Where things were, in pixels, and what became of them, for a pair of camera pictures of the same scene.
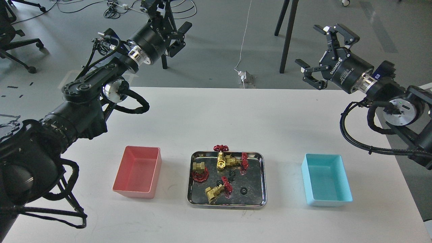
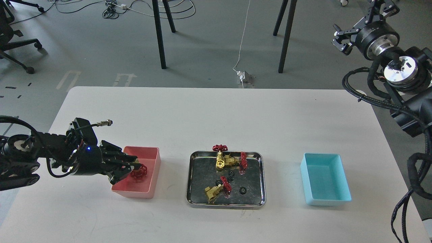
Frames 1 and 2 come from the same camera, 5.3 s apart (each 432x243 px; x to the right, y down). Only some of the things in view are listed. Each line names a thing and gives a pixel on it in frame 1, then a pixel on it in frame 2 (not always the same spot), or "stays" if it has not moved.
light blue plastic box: (326, 182) stays
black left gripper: (153, 39) → (90, 160)
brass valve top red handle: (221, 162) stays
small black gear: (232, 175) stays
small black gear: (243, 191) stays
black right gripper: (344, 71) → (374, 37)
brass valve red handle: (212, 192) stays
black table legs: (293, 13) stays
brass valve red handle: (201, 177) → (140, 173)
